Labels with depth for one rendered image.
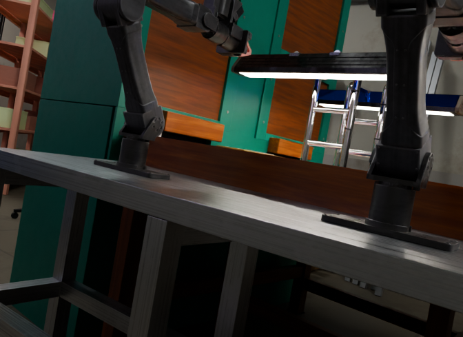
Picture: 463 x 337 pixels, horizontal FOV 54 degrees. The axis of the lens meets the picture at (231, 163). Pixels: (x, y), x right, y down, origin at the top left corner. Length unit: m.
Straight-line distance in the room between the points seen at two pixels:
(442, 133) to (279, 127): 2.01
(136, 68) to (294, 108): 1.36
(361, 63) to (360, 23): 3.03
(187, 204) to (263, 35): 1.46
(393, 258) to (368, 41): 3.83
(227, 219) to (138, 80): 0.49
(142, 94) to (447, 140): 3.17
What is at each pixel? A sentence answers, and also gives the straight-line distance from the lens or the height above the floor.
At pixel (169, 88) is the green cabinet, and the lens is 1.68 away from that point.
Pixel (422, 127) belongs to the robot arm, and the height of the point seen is 0.84.
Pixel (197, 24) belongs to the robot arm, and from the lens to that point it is 1.17.
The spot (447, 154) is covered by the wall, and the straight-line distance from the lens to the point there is 3.94.
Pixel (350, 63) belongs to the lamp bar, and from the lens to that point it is 1.40.
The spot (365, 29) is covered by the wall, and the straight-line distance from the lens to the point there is 4.37.
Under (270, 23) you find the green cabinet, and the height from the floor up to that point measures 1.35.
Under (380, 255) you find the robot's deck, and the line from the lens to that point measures 0.56.
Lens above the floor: 0.75
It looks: 1 degrees down
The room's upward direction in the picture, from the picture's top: 10 degrees clockwise
